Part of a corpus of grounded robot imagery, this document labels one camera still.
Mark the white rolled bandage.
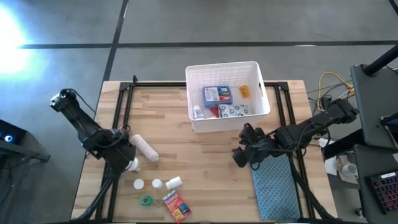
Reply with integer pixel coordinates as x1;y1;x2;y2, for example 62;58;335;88
129;134;160;162

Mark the black computer box blue light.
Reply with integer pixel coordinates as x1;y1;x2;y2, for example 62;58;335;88
0;119;27;154

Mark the black backlit keyboard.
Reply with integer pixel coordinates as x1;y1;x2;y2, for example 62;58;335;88
368;170;398;215

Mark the black aluminium frame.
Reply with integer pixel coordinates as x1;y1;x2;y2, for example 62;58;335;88
71;74;338;224

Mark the red medicine box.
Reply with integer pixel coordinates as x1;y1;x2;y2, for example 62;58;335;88
162;189;193;224

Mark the large white pill bottle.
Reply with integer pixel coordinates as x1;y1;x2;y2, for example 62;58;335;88
127;157;141;173

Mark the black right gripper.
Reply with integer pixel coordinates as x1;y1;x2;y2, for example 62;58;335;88
231;123;276;169

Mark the blue patterned cloth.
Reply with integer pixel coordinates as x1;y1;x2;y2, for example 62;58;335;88
251;154;302;221

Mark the green tape roll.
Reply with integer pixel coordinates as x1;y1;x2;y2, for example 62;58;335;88
139;195;154;207

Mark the white plastic basket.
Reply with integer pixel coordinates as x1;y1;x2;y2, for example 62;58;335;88
185;60;271;134

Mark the dark grey desk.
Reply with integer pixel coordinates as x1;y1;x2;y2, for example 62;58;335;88
353;143;398;224
350;63;398;151

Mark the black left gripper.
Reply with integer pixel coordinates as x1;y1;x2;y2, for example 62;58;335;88
106;138;137;175

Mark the white blue-printed wipes pack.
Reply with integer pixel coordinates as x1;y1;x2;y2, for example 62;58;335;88
218;103;251;118

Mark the white paper sheet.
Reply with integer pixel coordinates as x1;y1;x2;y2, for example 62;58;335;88
323;155;338;177

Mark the grey metal stand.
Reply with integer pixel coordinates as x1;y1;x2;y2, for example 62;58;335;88
0;136;51;164

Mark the yellow cable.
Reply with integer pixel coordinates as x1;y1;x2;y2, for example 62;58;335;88
317;71;356;111

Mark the blue first aid kit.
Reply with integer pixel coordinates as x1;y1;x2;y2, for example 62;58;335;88
202;85;233;109

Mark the white mug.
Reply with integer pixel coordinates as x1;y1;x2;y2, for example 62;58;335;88
341;163;359;180

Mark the black pole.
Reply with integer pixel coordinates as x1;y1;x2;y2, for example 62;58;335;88
363;43;398;77

